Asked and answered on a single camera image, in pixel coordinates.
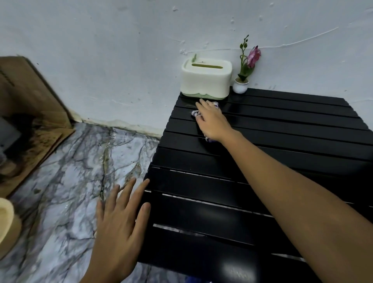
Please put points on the person's left hand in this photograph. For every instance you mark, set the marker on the person's left hand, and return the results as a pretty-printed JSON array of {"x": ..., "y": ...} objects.
[{"x": 116, "y": 239}]

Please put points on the person's right hand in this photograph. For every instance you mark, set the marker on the person's right hand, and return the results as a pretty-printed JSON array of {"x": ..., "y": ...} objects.
[{"x": 214, "y": 122}]

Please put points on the person's left middle finger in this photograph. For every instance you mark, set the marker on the person's left middle finger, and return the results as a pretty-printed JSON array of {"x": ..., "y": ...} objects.
[{"x": 126, "y": 194}]

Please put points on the person's right thumb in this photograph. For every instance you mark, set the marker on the person's right thumb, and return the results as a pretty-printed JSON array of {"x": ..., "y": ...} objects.
[{"x": 200, "y": 119}]

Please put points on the person's left thumb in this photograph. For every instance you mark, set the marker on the person's left thumb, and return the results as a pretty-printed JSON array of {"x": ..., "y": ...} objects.
[{"x": 143, "y": 217}]

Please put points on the person's left little finger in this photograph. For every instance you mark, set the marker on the person's left little finger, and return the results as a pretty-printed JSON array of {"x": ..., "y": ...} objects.
[{"x": 100, "y": 214}]

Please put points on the purple and white cleaning cloth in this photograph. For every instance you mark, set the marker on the purple and white cleaning cloth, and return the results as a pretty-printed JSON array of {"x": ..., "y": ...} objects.
[{"x": 194, "y": 113}]

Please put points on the person's right forearm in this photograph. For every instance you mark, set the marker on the person's right forearm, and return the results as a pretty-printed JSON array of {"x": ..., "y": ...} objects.
[{"x": 297, "y": 204}]

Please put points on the person's left forearm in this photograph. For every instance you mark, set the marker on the person's left forearm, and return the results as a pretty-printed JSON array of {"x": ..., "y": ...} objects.
[{"x": 110, "y": 277}]

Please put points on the white tissue box green base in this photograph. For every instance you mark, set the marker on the white tissue box green base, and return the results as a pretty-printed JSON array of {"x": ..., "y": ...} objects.
[{"x": 205, "y": 77}]

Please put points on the artificial orchid in white pot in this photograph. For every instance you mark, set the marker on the artificial orchid in white pot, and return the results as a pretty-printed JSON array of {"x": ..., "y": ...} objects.
[{"x": 241, "y": 84}]

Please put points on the cream round plastic container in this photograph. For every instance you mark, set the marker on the cream round plastic container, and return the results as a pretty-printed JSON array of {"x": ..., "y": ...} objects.
[{"x": 7, "y": 224}]

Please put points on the brown cardboard box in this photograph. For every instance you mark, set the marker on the brown cardboard box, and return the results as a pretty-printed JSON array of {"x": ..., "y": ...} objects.
[{"x": 32, "y": 116}]

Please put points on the grey object in cardboard box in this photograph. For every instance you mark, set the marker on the grey object in cardboard box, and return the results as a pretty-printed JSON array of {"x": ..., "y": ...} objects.
[{"x": 8, "y": 135}]

